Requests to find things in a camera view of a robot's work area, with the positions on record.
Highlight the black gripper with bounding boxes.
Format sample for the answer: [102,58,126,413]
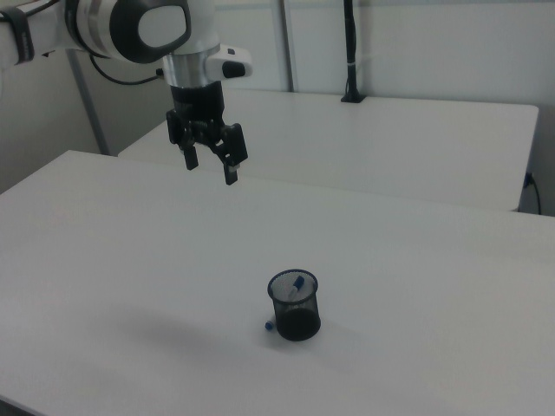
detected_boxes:
[166,82,250,187]

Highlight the white marker with blue cap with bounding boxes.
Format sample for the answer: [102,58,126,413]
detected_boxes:
[263,276,306,333]

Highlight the black mesh pen cup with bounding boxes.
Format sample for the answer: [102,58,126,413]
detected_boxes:
[266,270,323,342]

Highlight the black cable on robot arm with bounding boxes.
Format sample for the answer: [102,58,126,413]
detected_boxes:
[89,54,168,87]

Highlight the grey metal partition post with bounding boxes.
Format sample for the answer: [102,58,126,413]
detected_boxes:
[275,0,301,93]
[67,49,109,156]

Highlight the black camera pole with base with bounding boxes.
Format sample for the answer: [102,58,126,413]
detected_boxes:
[340,0,366,104]

